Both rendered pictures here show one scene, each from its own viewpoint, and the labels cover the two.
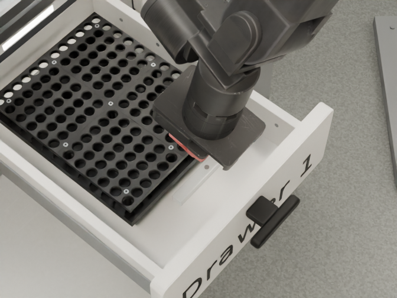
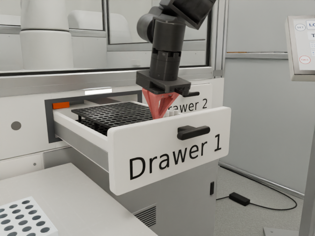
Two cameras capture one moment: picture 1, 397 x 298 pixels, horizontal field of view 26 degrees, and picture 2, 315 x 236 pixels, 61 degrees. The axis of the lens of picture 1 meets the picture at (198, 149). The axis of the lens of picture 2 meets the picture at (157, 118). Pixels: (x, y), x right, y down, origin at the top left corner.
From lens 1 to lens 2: 0.68 m
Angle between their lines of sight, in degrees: 45
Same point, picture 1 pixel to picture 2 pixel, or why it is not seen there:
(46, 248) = (71, 183)
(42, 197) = (75, 136)
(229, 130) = (170, 73)
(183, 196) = not seen: hidden behind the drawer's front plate
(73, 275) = (78, 193)
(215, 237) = (155, 124)
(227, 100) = (167, 30)
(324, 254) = not seen: outside the picture
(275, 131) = not seen: hidden behind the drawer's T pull
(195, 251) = (141, 124)
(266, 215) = (189, 128)
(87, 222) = (89, 131)
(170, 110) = (143, 73)
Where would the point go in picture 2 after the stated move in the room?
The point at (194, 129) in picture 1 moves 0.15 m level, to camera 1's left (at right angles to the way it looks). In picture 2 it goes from (152, 73) to (80, 72)
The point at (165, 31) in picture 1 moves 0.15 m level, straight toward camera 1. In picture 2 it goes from (144, 21) to (125, 10)
